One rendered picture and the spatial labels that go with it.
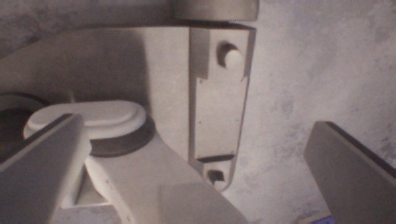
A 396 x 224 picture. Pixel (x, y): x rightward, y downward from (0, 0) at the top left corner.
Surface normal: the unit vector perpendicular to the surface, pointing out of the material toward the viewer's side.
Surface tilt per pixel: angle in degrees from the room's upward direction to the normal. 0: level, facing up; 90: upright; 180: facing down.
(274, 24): 0
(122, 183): 90
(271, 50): 0
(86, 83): 0
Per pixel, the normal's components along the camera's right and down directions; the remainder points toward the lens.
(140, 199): 0.03, -0.87
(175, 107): 0.18, 0.48
